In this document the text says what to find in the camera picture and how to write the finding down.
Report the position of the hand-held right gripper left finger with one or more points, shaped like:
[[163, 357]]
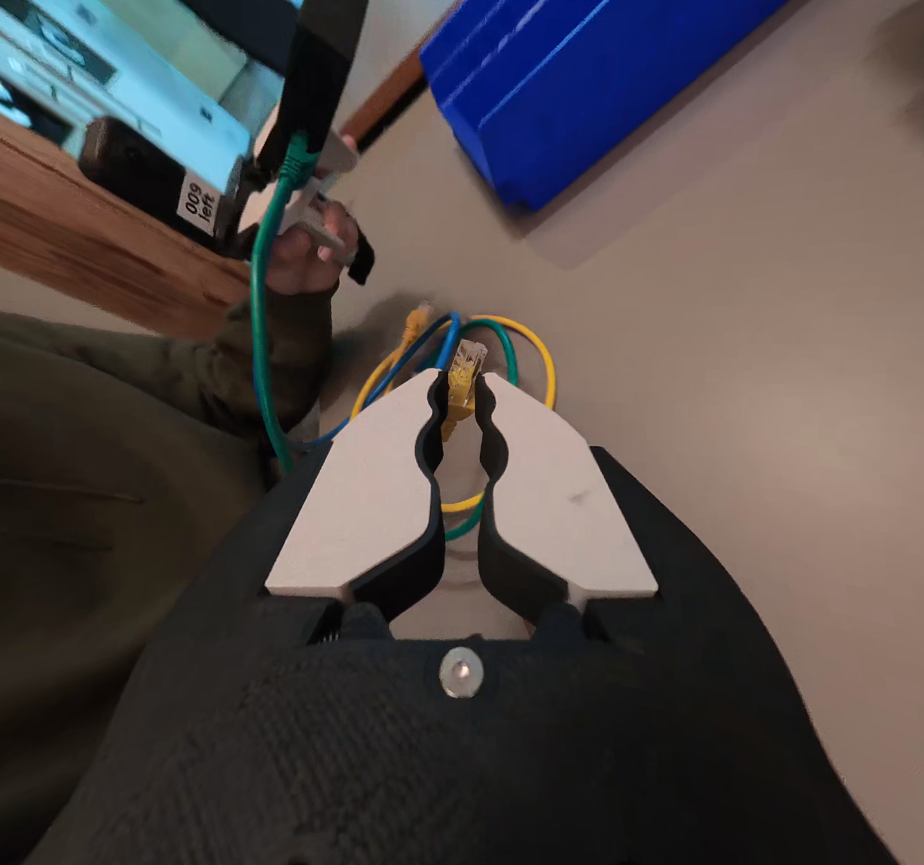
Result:
[[361, 504]]

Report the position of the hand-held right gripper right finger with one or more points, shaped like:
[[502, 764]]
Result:
[[570, 511]]

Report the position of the black network switch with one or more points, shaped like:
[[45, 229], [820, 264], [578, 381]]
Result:
[[317, 71]]

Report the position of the person's left hand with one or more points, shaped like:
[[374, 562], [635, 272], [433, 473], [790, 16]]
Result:
[[310, 266]]

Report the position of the blue plastic bin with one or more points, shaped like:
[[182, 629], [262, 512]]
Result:
[[613, 63]]

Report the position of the wooden post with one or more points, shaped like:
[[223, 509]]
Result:
[[94, 251]]

